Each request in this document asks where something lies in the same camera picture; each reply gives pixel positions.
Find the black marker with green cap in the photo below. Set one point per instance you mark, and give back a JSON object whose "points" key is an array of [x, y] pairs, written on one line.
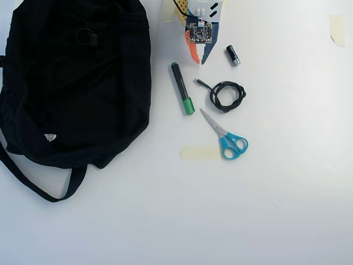
{"points": [[180, 85]]}

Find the short beige masking tape piece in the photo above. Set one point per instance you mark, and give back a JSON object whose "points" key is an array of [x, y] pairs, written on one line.
{"points": [[225, 2], [167, 11]]}

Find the small black battery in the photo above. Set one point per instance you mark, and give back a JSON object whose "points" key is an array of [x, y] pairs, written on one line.
{"points": [[233, 56]]}

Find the bare camera circuit board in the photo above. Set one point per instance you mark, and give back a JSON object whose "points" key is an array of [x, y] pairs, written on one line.
{"points": [[198, 33]]}

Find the blue-grey gripper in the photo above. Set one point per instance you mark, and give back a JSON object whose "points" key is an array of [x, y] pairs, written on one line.
{"points": [[194, 54]]}

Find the black fabric bag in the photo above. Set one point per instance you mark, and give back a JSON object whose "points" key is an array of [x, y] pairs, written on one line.
{"points": [[69, 82]]}

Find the torn beige masking tape piece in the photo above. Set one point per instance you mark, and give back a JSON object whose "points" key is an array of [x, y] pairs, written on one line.
{"points": [[337, 30]]}

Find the long beige masking tape strip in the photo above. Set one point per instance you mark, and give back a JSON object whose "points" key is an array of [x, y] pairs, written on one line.
{"points": [[198, 153]]}

